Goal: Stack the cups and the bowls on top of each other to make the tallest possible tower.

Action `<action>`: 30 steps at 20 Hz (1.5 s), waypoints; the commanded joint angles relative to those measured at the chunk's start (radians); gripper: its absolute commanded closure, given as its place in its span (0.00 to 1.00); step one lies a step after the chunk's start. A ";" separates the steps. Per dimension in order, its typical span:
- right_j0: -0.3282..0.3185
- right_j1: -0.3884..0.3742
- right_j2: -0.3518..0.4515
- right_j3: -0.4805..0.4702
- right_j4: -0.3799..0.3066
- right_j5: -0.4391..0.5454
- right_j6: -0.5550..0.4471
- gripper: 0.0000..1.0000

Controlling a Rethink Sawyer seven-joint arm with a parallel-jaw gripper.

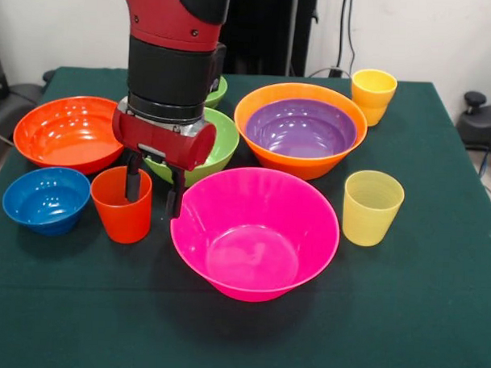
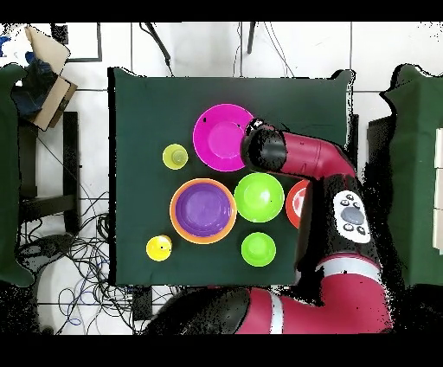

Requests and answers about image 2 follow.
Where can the purple plastic bowl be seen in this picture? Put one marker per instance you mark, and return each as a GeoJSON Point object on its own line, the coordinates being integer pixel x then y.
{"type": "Point", "coordinates": [203, 209]}

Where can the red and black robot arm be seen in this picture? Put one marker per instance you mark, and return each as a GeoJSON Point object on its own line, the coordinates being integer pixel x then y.
{"type": "Point", "coordinates": [304, 152]}

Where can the large green plastic bowl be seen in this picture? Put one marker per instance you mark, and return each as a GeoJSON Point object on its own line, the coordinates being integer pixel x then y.
{"type": "Point", "coordinates": [259, 197]}

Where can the pink plastic bowl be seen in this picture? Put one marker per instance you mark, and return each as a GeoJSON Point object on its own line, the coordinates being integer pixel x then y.
{"type": "Point", "coordinates": [214, 138]}

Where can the pale yellow plastic cup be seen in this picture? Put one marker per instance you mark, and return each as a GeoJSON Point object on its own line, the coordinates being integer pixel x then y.
{"type": "Point", "coordinates": [175, 156]}

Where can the red plastic bowl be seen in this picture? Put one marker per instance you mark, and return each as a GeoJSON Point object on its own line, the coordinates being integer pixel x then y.
{"type": "Point", "coordinates": [291, 207]}

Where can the small green plastic bowl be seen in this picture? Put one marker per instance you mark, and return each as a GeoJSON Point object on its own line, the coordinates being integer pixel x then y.
{"type": "Point", "coordinates": [258, 249]}

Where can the orange-yellow plastic cup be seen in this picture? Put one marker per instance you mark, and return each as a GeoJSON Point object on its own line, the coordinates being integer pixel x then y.
{"type": "Point", "coordinates": [157, 249]}

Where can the dark green tablecloth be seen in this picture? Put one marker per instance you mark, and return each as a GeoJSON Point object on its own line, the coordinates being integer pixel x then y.
{"type": "Point", "coordinates": [155, 104]}

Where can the black power adapter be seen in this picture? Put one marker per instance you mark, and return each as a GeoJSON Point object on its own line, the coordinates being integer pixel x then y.
{"type": "Point", "coordinates": [142, 303]}

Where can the black tripod leg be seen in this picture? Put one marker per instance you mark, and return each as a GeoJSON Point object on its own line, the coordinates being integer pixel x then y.
{"type": "Point", "coordinates": [251, 38]}
{"type": "Point", "coordinates": [159, 43]}

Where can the black chair base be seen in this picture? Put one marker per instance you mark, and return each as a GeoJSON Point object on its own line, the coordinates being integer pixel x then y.
{"type": "Point", "coordinates": [48, 247]}

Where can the green cloth covered table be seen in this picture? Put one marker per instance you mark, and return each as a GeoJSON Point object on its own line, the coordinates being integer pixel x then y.
{"type": "Point", "coordinates": [8, 173]}
{"type": "Point", "coordinates": [412, 173]}

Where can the dark blue cloth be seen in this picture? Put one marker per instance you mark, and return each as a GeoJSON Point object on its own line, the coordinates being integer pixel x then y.
{"type": "Point", "coordinates": [33, 90]}

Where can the white blocks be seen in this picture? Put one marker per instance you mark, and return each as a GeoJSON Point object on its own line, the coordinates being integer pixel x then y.
{"type": "Point", "coordinates": [439, 190]}

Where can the cardboard box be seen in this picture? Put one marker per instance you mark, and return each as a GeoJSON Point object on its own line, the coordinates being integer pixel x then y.
{"type": "Point", "coordinates": [48, 48]}

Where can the black stool frame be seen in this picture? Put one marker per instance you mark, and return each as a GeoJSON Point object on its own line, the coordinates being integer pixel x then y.
{"type": "Point", "coordinates": [71, 155]}

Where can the black metal frame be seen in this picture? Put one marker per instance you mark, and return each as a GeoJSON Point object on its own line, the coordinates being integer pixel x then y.
{"type": "Point", "coordinates": [60, 34]}

